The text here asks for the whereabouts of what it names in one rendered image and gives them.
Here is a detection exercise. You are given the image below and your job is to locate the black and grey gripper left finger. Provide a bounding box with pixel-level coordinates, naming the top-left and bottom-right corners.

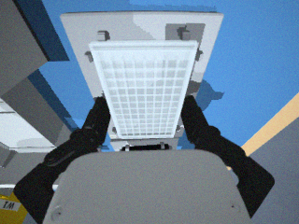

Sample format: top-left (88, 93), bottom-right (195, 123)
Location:
top-left (13, 97), bottom-right (111, 224)

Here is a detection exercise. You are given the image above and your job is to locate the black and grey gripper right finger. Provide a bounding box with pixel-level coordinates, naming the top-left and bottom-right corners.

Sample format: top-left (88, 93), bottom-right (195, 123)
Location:
top-left (180, 95), bottom-right (275, 219)

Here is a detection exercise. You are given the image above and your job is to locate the blue bench mat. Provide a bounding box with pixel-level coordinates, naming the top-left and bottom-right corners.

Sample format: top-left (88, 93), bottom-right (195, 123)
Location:
top-left (17, 0), bottom-right (299, 147)

